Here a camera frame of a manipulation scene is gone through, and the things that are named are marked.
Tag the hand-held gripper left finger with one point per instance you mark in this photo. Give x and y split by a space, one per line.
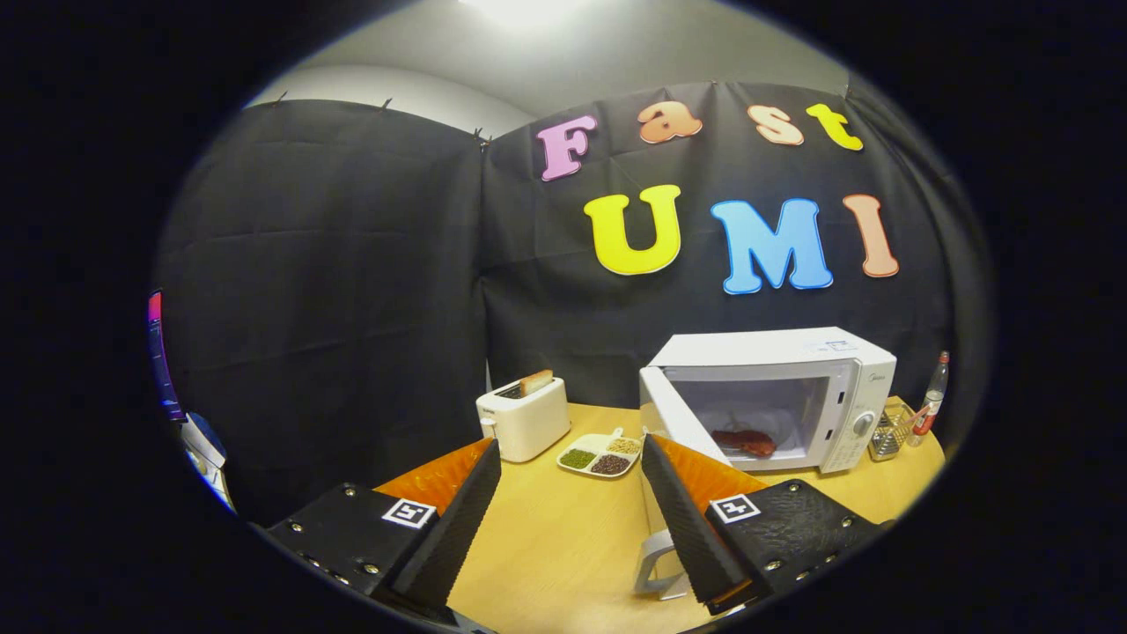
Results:
458 519

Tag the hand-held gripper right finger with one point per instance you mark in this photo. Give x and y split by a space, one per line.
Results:
682 519

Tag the dark red meat slice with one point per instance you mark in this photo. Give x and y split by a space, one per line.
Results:
747 442

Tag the white toaster oven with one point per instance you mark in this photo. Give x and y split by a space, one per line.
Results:
766 352

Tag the cream white toaster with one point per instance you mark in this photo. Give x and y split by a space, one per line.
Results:
528 427

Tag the white divided dish with beans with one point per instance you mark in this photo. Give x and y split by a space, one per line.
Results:
599 453

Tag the toasted bread slice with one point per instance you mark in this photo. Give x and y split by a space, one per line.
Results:
535 382

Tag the black backdrop cloth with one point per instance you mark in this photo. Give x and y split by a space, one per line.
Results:
335 308

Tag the pink straw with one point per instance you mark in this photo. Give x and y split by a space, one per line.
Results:
914 416

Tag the white and blue object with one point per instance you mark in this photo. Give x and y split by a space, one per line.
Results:
207 453

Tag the clear plastic water bottle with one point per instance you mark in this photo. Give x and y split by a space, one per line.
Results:
929 401

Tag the colourful screen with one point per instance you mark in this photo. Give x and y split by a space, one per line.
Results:
161 352

